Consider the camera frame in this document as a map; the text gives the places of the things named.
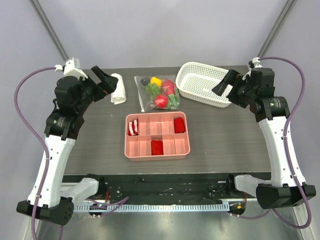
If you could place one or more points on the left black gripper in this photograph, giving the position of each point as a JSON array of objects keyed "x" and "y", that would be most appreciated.
[{"x": 108, "y": 84}]

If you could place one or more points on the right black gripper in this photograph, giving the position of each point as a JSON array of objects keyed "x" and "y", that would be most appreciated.
[{"x": 233, "y": 88}]

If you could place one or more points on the green toy grapes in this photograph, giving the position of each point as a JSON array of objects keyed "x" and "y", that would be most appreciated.
[{"x": 153, "y": 89}]

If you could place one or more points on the clear zip top bag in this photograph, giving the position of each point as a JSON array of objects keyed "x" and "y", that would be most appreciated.
[{"x": 146, "y": 100}]

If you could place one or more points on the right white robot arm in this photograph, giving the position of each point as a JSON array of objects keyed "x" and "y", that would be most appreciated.
[{"x": 256, "y": 91}]

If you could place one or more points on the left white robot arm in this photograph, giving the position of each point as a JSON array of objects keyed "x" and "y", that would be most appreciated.
[{"x": 74, "y": 93}]

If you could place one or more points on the white rolled cloth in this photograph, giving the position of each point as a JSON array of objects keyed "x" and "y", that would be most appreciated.
[{"x": 119, "y": 95}]

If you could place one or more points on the white perforated plastic basket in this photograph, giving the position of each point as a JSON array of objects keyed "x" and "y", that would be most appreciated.
[{"x": 195, "y": 81}]

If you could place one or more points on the yellow toy pepper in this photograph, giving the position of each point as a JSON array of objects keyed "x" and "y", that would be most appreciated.
[{"x": 155, "y": 80}]

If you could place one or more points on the red toy strawberry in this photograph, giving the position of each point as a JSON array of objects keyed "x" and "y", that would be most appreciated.
[{"x": 168, "y": 87}]

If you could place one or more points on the red white striped sock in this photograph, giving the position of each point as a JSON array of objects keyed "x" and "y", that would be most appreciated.
[{"x": 133, "y": 128}]

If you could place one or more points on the red cloth roll upper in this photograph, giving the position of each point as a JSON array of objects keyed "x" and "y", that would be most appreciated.
[{"x": 179, "y": 125}]

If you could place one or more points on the red cloth roll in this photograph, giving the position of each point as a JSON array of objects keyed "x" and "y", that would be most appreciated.
[
  {"x": 179, "y": 125},
  {"x": 157, "y": 147}
]

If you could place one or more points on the pink compartment tray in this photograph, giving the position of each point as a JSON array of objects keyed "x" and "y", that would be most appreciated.
[{"x": 156, "y": 126}]

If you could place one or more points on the red cloth roll lower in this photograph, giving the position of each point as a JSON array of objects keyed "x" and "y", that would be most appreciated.
[{"x": 157, "y": 147}]

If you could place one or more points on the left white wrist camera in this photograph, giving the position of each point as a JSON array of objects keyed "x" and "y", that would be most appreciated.
[{"x": 71, "y": 68}]

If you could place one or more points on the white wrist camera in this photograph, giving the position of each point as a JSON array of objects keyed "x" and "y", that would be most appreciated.
[
  {"x": 254, "y": 63},
  {"x": 71, "y": 68}
]

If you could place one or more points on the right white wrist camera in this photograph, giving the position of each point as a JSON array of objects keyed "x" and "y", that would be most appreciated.
[{"x": 254, "y": 63}]

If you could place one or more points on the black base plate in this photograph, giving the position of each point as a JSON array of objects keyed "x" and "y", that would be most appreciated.
[{"x": 169, "y": 188}]

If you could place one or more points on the white slotted cable duct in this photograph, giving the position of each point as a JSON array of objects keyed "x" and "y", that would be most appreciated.
[{"x": 129, "y": 208}]

